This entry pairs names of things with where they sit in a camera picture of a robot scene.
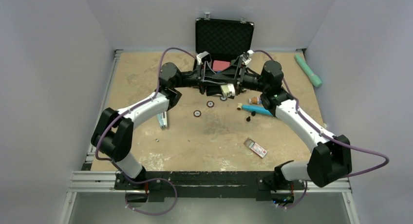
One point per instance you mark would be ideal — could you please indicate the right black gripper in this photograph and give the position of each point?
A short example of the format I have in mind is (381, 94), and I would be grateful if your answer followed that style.
(230, 74)

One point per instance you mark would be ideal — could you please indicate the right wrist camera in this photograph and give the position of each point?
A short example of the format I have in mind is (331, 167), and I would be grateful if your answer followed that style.
(247, 57)

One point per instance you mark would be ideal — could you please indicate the black poker chip case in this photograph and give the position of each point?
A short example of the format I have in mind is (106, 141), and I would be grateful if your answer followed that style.
(225, 40)

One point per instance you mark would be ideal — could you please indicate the green white stapler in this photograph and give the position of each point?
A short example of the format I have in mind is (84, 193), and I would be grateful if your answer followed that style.
(228, 90)

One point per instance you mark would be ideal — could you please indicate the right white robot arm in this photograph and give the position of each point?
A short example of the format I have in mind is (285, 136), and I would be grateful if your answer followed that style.
(330, 159)

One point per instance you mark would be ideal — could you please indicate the red white staple box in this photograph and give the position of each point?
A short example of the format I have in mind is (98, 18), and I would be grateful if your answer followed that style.
(256, 148)

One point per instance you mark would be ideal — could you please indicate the light blue stapler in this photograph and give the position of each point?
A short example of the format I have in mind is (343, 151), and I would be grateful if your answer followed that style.
(162, 119)

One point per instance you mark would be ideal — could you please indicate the mint green cylinder tool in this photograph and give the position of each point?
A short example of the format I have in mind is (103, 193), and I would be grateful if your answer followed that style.
(313, 78)

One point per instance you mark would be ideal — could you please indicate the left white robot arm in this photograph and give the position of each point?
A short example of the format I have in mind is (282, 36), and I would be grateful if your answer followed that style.
(113, 133)

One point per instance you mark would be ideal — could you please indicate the blue pen tool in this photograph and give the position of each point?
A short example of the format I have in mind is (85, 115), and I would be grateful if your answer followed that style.
(256, 109)

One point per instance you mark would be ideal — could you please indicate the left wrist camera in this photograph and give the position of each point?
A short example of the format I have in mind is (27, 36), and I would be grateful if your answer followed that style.
(203, 57)

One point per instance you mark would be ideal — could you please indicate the pink card deck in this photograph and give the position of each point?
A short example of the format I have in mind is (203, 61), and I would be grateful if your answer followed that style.
(218, 65)

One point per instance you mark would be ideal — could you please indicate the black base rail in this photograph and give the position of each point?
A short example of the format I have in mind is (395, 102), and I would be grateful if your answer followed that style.
(258, 185)

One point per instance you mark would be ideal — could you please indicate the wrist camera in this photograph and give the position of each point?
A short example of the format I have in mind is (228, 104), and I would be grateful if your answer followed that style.
(203, 57)
(247, 57)

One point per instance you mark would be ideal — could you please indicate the aluminium frame rail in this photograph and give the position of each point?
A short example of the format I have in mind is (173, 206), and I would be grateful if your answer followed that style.
(85, 180)

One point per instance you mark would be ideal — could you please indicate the small colourful figurine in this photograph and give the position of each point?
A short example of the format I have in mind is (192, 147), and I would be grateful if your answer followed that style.
(255, 100)

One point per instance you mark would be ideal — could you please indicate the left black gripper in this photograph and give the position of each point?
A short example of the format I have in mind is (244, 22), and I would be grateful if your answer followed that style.
(212, 87)

